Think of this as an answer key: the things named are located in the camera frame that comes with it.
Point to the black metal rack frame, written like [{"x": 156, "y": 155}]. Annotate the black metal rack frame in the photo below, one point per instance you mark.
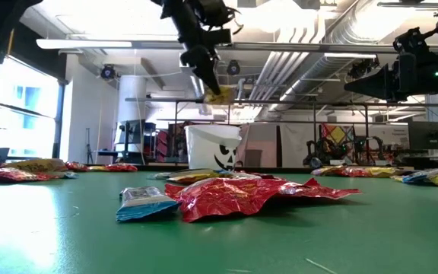
[{"x": 366, "y": 133}]

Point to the black ceiling camera cluster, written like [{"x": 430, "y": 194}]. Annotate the black ceiling camera cluster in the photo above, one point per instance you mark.
[{"x": 361, "y": 68}]

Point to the black ceiling spotlight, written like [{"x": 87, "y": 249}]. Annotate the black ceiling spotlight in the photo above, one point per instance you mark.
[
  {"x": 108, "y": 72},
  {"x": 233, "y": 67}
]

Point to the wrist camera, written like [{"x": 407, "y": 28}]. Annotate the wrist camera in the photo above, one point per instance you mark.
[
  {"x": 219, "y": 38},
  {"x": 407, "y": 42}
]

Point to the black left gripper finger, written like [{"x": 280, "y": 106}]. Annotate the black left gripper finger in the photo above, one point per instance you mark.
[
  {"x": 208, "y": 70},
  {"x": 193, "y": 61}
]

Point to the white blue Hershey's bar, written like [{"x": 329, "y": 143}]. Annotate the white blue Hershey's bar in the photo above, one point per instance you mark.
[
  {"x": 224, "y": 172},
  {"x": 143, "y": 207},
  {"x": 422, "y": 176},
  {"x": 160, "y": 176},
  {"x": 70, "y": 175}
]

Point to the white pumpkin-face bucket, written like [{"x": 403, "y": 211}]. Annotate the white pumpkin-face bucket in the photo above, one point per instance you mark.
[{"x": 200, "y": 150}]

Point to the black computer monitor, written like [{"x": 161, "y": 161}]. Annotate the black computer monitor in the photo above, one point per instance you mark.
[{"x": 430, "y": 135}]

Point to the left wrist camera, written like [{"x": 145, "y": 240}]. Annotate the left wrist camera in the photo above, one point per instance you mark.
[{"x": 219, "y": 38}]

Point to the black background robot arm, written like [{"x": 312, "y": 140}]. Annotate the black background robot arm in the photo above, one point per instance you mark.
[
  {"x": 359, "y": 150},
  {"x": 312, "y": 150}
]

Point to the silver ventilation duct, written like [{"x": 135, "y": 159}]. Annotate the silver ventilation duct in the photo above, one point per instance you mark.
[{"x": 318, "y": 72}]

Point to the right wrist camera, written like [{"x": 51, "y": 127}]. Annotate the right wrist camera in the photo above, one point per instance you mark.
[{"x": 407, "y": 42}]

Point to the white round column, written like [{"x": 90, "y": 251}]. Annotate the white round column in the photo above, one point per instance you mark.
[{"x": 131, "y": 102}]

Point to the black overhead rail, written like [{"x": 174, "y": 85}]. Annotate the black overhead rail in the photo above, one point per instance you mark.
[{"x": 411, "y": 4}]

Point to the white ceiling pipes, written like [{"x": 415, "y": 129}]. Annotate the white ceiling pipes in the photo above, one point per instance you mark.
[{"x": 276, "y": 72}]

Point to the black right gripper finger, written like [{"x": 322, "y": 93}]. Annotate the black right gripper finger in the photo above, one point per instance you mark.
[
  {"x": 382, "y": 92},
  {"x": 378, "y": 78}
]

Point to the black standing desk workstation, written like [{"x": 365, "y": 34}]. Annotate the black standing desk workstation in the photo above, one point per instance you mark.
[{"x": 129, "y": 131}]

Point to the red web decoration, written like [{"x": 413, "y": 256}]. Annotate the red web decoration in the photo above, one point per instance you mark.
[{"x": 173, "y": 137}]

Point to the black tripod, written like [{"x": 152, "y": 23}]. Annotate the black tripod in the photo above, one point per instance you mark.
[{"x": 89, "y": 146}]

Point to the white curtain panel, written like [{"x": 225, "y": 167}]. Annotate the white curtain panel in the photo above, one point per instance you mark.
[{"x": 295, "y": 144}]

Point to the colourful kite decoration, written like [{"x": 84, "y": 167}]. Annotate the colourful kite decoration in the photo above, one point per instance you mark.
[{"x": 337, "y": 134}]

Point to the white ceiling light bar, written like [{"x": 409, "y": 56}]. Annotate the white ceiling light bar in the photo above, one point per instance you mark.
[{"x": 84, "y": 43}]

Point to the green table mat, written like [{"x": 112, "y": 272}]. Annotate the green table mat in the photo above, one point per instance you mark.
[{"x": 89, "y": 236}]

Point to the bright window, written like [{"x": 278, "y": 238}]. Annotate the bright window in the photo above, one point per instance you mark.
[{"x": 25, "y": 114}]

